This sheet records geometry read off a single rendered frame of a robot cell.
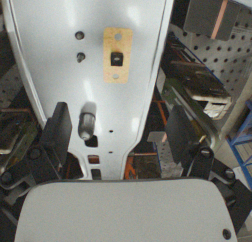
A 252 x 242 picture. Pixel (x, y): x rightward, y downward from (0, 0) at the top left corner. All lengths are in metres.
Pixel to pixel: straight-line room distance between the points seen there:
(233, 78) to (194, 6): 0.57
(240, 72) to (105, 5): 0.68
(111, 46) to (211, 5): 0.16
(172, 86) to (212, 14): 0.13
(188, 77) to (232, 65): 0.48
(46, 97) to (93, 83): 0.09
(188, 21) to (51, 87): 0.24
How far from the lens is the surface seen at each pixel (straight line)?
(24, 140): 0.36
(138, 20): 0.21
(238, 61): 0.75
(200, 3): 0.26
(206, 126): 0.21
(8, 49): 0.30
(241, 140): 2.76
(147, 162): 0.54
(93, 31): 0.21
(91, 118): 0.28
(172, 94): 0.25
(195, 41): 0.60
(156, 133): 0.36
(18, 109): 0.41
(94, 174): 0.58
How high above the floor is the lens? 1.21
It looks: 45 degrees down
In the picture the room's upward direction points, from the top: 175 degrees clockwise
